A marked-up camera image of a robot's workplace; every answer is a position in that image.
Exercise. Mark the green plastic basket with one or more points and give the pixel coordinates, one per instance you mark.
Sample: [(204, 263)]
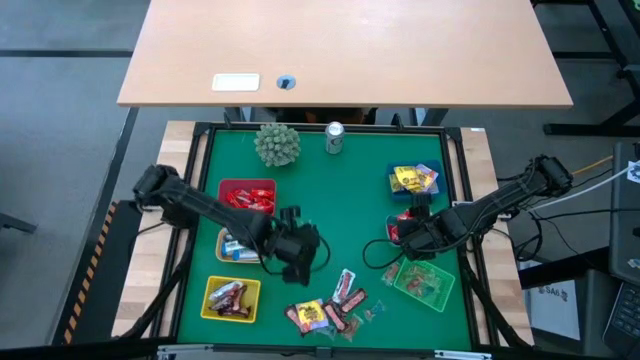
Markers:
[(440, 295)]

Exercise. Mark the yellow Sour Patch candy pack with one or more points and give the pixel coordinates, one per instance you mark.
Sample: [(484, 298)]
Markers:
[(311, 315), (419, 186), (405, 175), (426, 175), (396, 185)]

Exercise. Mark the teal candy in clear wrapper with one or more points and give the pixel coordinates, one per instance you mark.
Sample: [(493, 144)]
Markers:
[(327, 333), (375, 310)]

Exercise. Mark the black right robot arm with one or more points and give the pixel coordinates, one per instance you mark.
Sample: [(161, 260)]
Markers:
[(500, 200)]

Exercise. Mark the yellow plastic basket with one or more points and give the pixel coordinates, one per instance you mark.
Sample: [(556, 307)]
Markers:
[(207, 300)]

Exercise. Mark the dark blue plastic bin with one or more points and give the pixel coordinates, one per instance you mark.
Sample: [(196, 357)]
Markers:
[(390, 167)]

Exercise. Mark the red candy in clear wrapper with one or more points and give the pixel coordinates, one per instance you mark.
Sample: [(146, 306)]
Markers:
[(352, 327), (390, 273)]

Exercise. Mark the black desk frame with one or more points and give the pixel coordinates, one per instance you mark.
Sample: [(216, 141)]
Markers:
[(590, 129)]

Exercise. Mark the grey equipment cabinet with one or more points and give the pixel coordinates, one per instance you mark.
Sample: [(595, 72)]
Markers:
[(625, 225)]

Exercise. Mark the black floor plate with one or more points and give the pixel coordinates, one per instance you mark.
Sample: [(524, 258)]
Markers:
[(100, 310)]

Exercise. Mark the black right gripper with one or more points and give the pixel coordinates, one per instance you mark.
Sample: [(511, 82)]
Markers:
[(425, 230)]

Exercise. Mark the red KitKat candy bar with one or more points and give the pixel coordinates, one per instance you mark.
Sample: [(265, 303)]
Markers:
[(239, 203), (257, 202), (265, 192), (252, 193), (267, 206), (235, 195)]

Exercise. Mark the white red soda can box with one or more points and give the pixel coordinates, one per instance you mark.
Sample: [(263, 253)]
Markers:
[(334, 137)]

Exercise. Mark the white PayDay candy bar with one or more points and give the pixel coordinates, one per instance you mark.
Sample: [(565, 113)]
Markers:
[(225, 289), (344, 285)]

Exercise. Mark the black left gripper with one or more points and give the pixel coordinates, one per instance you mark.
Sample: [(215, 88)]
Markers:
[(295, 242)]

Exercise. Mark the light teal plastic bin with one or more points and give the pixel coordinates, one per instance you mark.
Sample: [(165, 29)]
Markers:
[(388, 227)]

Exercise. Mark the white rectangular desk plate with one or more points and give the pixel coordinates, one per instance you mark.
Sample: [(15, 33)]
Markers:
[(235, 82)]

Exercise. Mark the artificial green plant in pot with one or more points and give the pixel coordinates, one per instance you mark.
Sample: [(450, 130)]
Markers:
[(277, 145)]

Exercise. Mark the black desk leg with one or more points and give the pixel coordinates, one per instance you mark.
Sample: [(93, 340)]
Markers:
[(432, 116), (235, 115)]

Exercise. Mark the silver metal bracket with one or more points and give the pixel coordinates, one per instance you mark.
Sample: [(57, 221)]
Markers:
[(185, 349), (462, 355)]

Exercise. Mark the yellow black hazard tape strip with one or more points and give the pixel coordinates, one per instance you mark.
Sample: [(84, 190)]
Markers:
[(87, 272)]

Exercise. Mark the black metal table frame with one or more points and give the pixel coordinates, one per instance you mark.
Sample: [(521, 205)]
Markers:
[(400, 128)]

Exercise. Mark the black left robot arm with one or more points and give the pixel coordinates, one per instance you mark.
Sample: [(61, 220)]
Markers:
[(200, 205)]

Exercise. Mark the light wooden desk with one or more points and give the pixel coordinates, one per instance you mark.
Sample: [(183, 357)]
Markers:
[(350, 50)]

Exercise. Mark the orange plastic bin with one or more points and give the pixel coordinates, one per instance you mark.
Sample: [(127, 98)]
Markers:
[(218, 250)]

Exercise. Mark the red plastic bin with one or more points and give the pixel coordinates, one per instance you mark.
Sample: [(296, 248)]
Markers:
[(222, 185)]

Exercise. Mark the red Skittles candy pack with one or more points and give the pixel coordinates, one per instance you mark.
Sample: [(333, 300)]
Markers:
[(395, 233), (404, 216)]

